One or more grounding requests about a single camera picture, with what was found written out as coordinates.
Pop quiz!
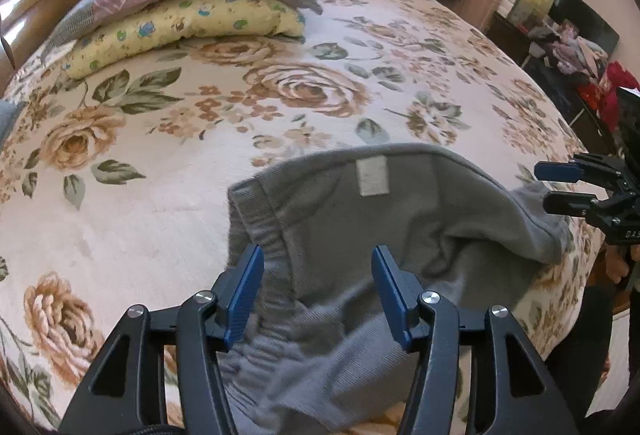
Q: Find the yellow floral pillow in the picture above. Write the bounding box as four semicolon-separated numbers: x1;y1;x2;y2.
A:
62;0;306;80

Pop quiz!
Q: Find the black television screen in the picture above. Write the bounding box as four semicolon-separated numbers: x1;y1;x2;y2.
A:
548;0;620;55

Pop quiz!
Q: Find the purple grey square pillow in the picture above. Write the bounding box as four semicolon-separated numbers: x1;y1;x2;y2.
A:
0;100;25;149

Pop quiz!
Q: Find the floral bed blanket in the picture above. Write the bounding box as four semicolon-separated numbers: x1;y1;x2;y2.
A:
1;0;602;431

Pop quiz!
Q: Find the red fluffy cloth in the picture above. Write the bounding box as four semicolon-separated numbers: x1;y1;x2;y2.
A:
577;62;639;133

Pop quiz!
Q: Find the pile of pastel clothes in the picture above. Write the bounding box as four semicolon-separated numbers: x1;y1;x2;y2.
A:
527;20;608;83

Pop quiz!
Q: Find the person's right hand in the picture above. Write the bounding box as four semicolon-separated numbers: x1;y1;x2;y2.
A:
604;244;630;290

